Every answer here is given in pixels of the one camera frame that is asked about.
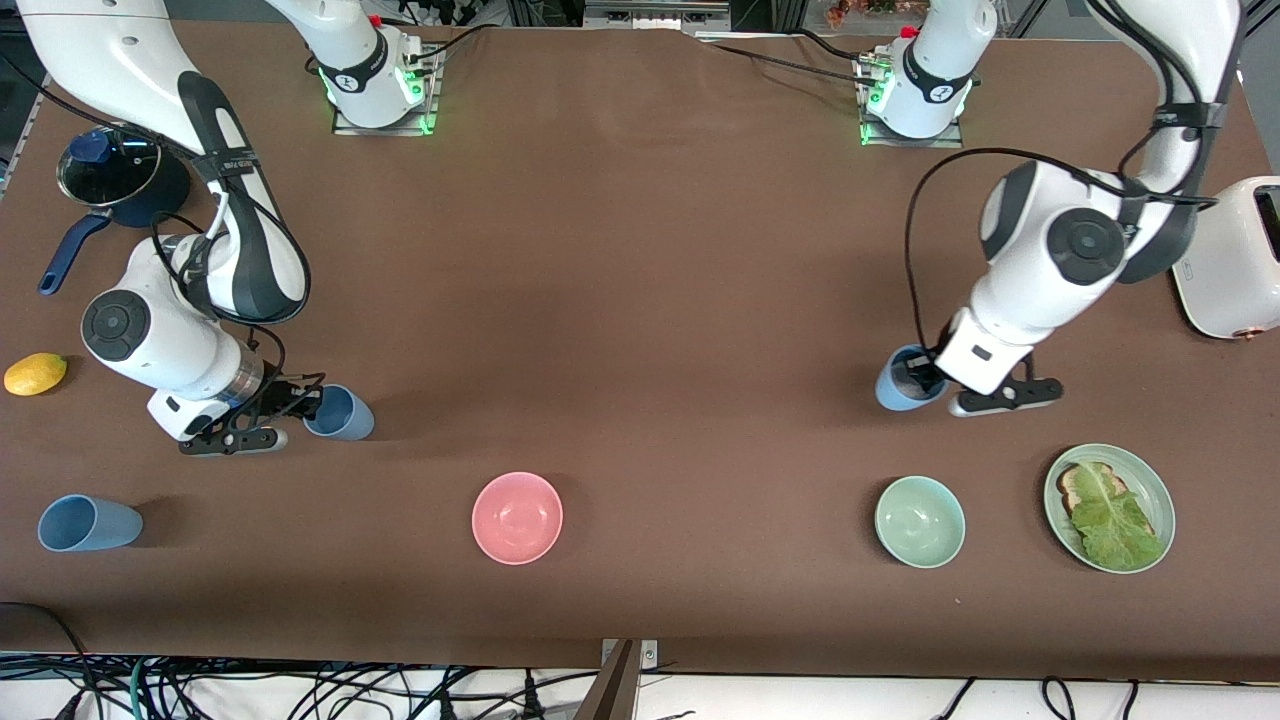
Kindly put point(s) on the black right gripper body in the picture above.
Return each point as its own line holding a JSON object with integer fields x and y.
{"x": 279, "y": 394}

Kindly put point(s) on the blue cup with white filling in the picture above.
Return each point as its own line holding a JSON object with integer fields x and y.
{"x": 890, "y": 395}

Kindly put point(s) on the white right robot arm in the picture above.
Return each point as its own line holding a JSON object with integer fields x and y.
{"x": 150, "y": 340}

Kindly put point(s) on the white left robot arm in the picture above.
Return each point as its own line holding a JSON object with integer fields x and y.
{"x": 1040, "y": 270}

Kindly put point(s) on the light green bowl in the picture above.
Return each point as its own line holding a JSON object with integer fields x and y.
{"x": 920, "y": 522}

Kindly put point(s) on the toast slice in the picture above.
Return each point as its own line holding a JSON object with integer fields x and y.
{"x": 1072, "y": 488}

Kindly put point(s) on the dark blue saucepan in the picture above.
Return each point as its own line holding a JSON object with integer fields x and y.
{"x": 160, "y": 200}

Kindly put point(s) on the yellow lemon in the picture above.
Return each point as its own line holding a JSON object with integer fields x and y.
{"x": 35, "y": 374}

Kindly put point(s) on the pink bowl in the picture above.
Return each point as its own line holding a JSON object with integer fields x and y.
{"x": 517, "y": 518}

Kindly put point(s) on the green lettuce leaf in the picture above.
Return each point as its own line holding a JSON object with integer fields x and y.
{"x": 1115, "y": 525}

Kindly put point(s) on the light green plate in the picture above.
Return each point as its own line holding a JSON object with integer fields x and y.
{"x": 1150, "y": 490}

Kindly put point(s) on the glass saucepan lid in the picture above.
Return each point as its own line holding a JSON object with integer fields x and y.
{"x": 120, "y": 175}

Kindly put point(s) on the white toaster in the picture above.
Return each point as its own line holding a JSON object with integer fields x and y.
{"x": 1230, "y": 290}

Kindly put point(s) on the grey metal box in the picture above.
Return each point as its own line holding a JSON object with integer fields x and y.
{"x": 655, "y": 15}

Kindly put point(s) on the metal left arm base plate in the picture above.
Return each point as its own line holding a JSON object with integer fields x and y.
{"x": 950, "y": 140}

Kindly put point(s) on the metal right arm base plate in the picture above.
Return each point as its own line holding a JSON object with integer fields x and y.
{"x": 430, "y": 110}

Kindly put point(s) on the metal table edge bracket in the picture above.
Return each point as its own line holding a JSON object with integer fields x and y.
{"x": 650, "y": 655}

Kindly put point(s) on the dark camera pole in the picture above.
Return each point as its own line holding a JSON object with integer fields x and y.
{"x": 610, "y": 695}

